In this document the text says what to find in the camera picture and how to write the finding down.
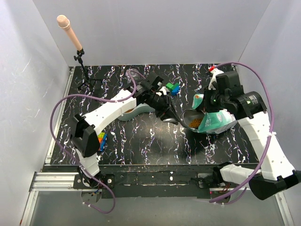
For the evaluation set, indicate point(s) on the orange blue toy car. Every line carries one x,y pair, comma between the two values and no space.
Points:
102,138

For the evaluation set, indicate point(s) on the clear water bottle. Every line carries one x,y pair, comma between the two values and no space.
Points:
132,73

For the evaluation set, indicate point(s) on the black microphone tripod stand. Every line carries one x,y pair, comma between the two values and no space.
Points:
88,82

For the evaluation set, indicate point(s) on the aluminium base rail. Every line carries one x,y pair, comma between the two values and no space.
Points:
63,182

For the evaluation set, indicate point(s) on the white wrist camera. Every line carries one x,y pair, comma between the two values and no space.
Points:
213,82
162,92

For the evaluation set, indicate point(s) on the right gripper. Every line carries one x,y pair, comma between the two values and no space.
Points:
207,108

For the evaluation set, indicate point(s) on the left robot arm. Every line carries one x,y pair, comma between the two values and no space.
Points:
85,129

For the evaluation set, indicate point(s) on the blue toy block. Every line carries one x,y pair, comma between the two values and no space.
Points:
175,89

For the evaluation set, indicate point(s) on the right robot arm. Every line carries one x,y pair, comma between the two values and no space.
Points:
274,173

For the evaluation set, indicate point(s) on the mint double pet bowl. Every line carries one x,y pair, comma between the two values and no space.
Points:
130,114

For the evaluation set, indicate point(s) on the metal food scoop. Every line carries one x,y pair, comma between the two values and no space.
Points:
191,119

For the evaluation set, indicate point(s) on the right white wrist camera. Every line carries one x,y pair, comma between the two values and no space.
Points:
213,82

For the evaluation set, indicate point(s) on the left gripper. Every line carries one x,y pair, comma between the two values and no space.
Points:
167,108

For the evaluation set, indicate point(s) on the green toy block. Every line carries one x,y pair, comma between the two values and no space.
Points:
169,86

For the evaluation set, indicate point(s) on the black mounting plate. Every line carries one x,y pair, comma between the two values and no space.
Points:
162,180

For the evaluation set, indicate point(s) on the pink microphone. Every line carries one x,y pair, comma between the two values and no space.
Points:
64,23

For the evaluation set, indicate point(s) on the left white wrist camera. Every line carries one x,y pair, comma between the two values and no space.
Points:
162,92

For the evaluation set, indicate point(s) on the green pet food bag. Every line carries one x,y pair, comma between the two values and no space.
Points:
213,123

